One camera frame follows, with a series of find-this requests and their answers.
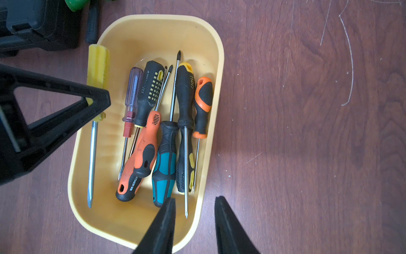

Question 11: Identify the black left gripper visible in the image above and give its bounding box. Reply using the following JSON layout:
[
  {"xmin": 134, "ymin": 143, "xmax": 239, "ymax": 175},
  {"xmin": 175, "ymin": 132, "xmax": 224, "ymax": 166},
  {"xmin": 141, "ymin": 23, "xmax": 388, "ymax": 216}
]
[{"xmin": 1, "ymin": 65, "xmax": 111, "ymax": 185}]

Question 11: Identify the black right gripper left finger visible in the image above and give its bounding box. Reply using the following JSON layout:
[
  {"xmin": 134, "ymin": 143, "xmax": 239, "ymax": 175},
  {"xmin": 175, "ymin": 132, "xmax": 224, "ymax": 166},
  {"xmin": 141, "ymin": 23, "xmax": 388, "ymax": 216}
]
[{"xmin": 133, "ymin": 198, "xmax": 176, "ymax": 254}]

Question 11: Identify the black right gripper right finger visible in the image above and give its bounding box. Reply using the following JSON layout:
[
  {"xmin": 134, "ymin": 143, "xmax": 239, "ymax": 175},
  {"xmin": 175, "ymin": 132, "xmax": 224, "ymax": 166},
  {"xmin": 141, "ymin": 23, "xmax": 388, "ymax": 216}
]
[{"xmin": 215, "ymin": 196, "xmax": 260, "ymax": 254}]

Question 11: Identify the yellow transparent handle screwdriver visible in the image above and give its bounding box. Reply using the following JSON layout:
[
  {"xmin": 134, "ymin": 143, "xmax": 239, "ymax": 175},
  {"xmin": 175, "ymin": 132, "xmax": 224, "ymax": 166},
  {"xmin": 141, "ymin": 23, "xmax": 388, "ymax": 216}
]
[{"xmin": 87, "ymin": 44, "xmax": 110, "ymax": 208}]

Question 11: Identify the dark red handle screwdriver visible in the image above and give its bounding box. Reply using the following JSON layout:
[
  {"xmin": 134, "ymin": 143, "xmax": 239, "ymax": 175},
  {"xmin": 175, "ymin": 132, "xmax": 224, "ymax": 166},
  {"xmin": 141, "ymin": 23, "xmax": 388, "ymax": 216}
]
[{"xmin": 118, "ymin": 67, "xmax": 143, "ymax": 180}]

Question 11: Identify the orange black large screwdriver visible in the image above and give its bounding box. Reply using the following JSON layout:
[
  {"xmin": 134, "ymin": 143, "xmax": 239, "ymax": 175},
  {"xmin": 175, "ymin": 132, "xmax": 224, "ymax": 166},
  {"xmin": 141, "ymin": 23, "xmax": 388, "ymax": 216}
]
[{"xmin": 116, "ymin": 128, "xmax": 144, "ymax": 202}]

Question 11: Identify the black yellow-dotted screwdriver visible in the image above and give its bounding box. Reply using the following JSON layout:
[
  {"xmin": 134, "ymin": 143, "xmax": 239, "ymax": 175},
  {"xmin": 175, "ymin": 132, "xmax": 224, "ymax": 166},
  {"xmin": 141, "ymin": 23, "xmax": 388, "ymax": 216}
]
[{"xmin": 128, "ymin": 60, "xmax": 166, "ymax": 158}]

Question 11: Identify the green black large screwdriver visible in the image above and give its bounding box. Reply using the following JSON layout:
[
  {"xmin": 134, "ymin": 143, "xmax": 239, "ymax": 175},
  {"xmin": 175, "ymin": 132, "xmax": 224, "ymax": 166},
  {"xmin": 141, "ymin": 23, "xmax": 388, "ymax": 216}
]
[{"xmin": 151, "ymin": 50, "xmax": 182, "ymax": 208}]

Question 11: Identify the black yellow-capped screwdriver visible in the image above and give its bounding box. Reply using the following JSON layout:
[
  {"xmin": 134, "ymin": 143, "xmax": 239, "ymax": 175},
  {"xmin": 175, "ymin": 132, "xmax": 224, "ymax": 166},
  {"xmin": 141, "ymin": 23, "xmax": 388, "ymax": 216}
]
[{"xmin": 176, "ymin": 62, "xmax": 196, "ymax": 218}]

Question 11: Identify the orange black stubby screwdriver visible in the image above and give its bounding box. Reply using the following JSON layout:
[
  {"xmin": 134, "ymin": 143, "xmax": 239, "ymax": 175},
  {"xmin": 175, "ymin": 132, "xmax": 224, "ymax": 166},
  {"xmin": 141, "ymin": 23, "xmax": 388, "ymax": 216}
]
[{"xmin": 192, "ymin": 77, "xmax": 213, "ymax": 192}]

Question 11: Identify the yellow black phillips screwdriver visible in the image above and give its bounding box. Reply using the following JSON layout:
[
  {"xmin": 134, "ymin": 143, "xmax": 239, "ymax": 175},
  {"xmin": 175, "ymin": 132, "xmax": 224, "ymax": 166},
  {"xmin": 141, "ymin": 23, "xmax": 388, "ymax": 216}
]
[{"xmin": 176, "ymin": 127, "xmax": 195, "ymax": 193}]

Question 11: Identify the small orange screwdriver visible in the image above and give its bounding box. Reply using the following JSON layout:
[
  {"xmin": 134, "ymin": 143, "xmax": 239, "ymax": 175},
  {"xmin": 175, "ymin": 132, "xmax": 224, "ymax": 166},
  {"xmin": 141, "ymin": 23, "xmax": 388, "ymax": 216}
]
[{"xmin": 133, "ymin": 66, "xmax": 173, "ymax": 178}]

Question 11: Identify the yellow plastic storage box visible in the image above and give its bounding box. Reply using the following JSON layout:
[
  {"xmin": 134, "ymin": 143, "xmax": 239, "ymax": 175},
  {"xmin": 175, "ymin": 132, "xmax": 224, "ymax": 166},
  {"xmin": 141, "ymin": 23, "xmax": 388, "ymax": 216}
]
[{"xmin": 68, "ymin": 14, "xmax": 224, "ymax": 252}]

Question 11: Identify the black plastic tool case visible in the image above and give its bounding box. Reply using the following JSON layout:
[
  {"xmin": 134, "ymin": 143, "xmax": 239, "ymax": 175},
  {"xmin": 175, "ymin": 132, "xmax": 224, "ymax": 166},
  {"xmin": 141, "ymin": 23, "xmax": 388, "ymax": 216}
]
[{"xmin": 1, "ymin": 0, "xmax": 81, "ymax": 58}]

